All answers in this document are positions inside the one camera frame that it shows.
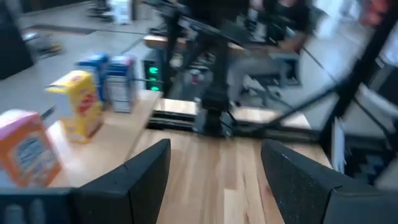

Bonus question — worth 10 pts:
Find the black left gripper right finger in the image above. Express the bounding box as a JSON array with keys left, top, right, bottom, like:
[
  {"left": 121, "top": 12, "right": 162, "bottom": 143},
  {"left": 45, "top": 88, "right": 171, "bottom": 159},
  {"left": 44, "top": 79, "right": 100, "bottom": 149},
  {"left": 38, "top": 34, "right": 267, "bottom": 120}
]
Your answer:
[{"left": 261, "top": 139, "right": 398, "bottom": 224}]

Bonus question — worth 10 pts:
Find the office chair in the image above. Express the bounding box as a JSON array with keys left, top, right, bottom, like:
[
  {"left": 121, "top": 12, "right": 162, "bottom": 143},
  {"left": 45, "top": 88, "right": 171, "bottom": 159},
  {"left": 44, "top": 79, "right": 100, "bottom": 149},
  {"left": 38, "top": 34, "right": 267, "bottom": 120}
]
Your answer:
[{"left": 241, "top": 70, "right": 301, "bottom": 106}]

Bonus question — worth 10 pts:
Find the orange Mini-Wheats cereal box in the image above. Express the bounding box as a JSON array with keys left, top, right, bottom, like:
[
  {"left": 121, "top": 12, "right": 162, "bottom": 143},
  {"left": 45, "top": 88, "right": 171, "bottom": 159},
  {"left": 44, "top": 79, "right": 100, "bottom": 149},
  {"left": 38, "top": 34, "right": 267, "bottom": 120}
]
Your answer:
[{"left": 0, "top": 108, "right": 63, "bottom": 189}]

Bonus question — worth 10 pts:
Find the blue Frosted Flakes cereal box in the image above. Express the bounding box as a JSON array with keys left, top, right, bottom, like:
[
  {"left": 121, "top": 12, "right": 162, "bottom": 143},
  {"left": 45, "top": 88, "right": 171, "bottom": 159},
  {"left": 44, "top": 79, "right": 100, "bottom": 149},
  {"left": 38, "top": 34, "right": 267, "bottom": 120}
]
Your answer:
[
  {"left": 75, "top": 52, "right": 110, "bottom": 110},
  {"left": 104, "top": 55, "right": 139, "bottom": 113}
]

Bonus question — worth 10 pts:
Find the black bin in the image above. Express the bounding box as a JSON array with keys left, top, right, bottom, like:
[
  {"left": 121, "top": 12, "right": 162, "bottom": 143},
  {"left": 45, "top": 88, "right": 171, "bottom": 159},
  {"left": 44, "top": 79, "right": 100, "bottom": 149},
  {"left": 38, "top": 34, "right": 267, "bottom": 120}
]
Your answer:
[{"left": 0, "top": 0, "right": 35, "bottom": 80}]

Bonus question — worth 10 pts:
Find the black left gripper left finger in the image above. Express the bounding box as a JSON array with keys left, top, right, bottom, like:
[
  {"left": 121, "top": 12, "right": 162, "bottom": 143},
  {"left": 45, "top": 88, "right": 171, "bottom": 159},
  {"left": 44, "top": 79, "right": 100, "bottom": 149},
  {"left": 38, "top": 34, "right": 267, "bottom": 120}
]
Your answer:
[{"left": 0, "top": 139, "right": 172, "bottom": 224}]

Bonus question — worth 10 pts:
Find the black aluminium rig frame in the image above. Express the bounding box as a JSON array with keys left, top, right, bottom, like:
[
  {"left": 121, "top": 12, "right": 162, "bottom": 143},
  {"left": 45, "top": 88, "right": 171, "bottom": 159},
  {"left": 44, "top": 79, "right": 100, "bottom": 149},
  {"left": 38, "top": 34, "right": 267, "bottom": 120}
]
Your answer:
[{"left": 146, "top": 0, "right": 398, "bottom": 175}]

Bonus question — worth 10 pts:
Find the yellow Corn Pops cereal box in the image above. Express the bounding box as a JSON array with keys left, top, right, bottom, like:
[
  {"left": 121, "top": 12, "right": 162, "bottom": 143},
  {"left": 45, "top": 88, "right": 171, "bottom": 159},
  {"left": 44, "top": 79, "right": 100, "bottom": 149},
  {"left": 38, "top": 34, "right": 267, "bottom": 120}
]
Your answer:
[{"left": 45, "top": 70, "right": 104, "bottom": 144}]

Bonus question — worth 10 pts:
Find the black box with green lights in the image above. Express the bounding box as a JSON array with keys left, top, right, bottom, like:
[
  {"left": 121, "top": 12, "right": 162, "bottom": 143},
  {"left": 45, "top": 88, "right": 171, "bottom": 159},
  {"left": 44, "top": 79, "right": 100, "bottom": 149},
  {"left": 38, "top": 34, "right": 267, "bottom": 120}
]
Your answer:
[{"left": 142, "top": 58, "right": 164, "bottom": 93}]

